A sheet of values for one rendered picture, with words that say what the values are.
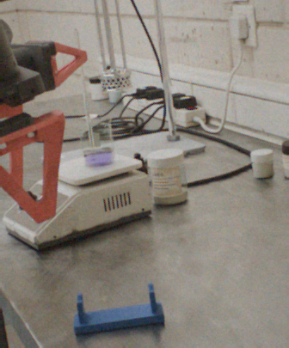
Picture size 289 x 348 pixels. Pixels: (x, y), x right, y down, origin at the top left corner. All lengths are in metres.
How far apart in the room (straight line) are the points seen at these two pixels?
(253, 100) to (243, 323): 0.83
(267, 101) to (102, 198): 0.52
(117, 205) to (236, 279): 0.29
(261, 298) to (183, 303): 0.09
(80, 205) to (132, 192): 0.09
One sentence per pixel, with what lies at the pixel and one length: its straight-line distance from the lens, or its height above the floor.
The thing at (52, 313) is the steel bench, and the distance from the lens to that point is 0.96.
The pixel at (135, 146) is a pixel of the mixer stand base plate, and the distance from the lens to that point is 1.66.
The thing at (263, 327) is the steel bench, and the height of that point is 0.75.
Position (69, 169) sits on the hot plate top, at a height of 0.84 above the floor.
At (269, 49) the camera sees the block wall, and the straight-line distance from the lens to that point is 1.64.
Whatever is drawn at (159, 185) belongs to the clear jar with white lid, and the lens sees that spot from 1.26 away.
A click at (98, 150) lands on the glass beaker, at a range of 1.19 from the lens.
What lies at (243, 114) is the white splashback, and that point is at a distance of 1.68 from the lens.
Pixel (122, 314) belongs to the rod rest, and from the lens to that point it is 0.90.
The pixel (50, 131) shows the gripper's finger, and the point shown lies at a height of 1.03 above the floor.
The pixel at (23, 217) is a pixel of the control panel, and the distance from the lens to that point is 1.20.
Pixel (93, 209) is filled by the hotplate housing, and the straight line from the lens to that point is 1.18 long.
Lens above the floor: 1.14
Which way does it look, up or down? 14 degrees down
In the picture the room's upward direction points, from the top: 7 degrees counter-clockwise
